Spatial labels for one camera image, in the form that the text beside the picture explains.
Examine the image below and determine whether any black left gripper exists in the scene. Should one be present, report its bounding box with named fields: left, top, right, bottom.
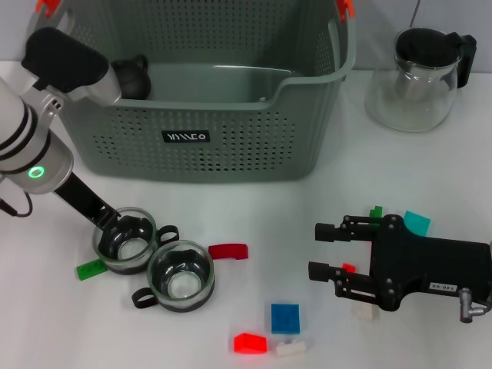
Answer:
left=53, top=172, right=125, bottom=231

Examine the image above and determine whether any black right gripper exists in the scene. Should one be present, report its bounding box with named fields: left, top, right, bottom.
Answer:
left=307, top=213, right=492, bottom=312

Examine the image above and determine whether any thin green plate brick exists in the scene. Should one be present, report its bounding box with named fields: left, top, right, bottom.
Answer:
left=75, top=258, right=107, bottom=281

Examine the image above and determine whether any grey perforated storage bin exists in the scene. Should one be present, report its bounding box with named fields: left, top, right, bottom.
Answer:
left=22, top=0, right=357, bottom=185

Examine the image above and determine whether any chunky white brick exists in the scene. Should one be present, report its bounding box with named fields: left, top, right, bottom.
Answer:
left=351, top=303, right=380, bottom=320

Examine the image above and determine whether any blue square plate brick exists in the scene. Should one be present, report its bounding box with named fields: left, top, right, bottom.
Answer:
left=271, top=303, right=301, bottom=334

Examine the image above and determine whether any teal square plate brick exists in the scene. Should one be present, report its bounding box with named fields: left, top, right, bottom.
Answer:
left=403, top=210, right=431, bottom=236

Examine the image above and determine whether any flat white brick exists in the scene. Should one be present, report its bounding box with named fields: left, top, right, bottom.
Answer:
left=275, top=338, right=311, bottom=359

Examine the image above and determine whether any dark red curved brick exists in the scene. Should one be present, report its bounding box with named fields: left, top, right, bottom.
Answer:
left=208, top=242, right=250, bottom=262

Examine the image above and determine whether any bright red slope brick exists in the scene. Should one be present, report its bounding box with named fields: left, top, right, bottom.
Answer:
left=233, top=332, right=268, bottom=354

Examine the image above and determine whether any silver angled gripper plug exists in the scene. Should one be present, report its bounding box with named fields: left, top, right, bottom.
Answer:
left=457, top=287, right=486, bottom=324

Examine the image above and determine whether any dark clay teapot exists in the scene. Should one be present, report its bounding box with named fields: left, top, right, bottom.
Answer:
left=111, top=53, right=151, bottom=100

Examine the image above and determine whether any glass pitcher black lid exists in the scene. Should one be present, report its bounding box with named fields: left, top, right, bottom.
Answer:
left=364, top=26, right=478, bottom=134

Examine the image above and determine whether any dark left arm cable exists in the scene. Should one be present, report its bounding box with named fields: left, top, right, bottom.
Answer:
left=0, top=188, right=35, bottom=218

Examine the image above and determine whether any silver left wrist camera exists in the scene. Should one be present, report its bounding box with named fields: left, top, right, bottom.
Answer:
left=21, top=26, right=124, bottom=107

